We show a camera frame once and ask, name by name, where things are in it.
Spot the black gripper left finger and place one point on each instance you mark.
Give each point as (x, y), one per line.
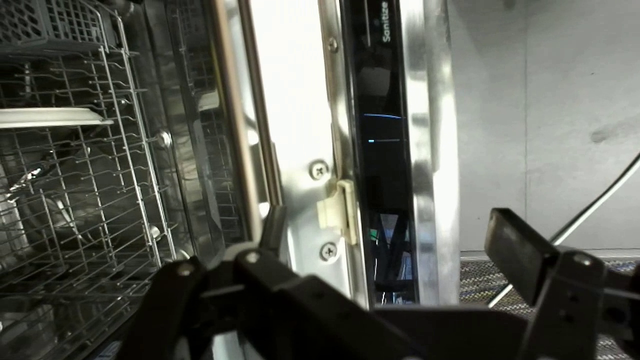
(288, 316)

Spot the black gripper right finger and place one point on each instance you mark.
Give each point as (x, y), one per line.
(519, 253)

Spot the lower dishwasher rack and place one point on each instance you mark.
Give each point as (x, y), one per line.
(87, 213)

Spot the white plate in dishwasher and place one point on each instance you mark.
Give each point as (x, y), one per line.
(51, 116)

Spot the stainless dishwasher door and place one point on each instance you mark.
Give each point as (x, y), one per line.
(345, 135)

